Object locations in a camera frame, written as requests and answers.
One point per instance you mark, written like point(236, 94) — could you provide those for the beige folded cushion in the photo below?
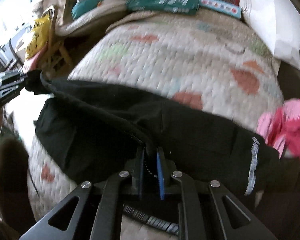
point(98, 19)

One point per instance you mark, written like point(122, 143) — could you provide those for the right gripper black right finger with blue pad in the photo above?
point(203, 210)

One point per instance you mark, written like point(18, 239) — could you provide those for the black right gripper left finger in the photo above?
point(92, 211)

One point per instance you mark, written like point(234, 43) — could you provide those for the light blue patterned pack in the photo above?
point(222, 7)

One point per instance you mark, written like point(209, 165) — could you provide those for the wooden chair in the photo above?
point(56, 61)

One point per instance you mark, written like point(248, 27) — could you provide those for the pink striped garment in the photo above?
point(281, 128)

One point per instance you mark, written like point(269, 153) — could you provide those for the pink cloth on chair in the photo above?
point(32, 63)

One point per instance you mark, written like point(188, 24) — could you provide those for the teal cloth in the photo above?
point(83, 6)

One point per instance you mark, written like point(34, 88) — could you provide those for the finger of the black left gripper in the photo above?
point(11, 83)

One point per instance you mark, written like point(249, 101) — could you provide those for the white pillow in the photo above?
point(277, 23)

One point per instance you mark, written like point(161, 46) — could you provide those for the quilted patterned bedspread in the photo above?
point(208, 62)

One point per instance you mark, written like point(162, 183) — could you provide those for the black pants white lettering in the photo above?
point(91, 130)

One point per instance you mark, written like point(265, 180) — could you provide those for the yellow plastic bag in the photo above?
point(38, 36)

